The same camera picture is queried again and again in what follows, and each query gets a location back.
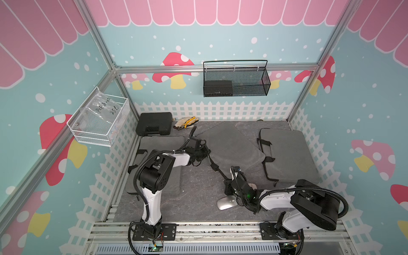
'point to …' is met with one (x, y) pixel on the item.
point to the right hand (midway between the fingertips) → (223, 182)
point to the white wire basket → (96, 120)
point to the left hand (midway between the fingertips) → (211, 152)
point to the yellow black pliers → (190, 121)
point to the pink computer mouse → (253, 186)
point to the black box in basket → (218, 88)
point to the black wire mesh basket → (236, 82)
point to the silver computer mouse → (227, 202)
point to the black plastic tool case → (154, 123)
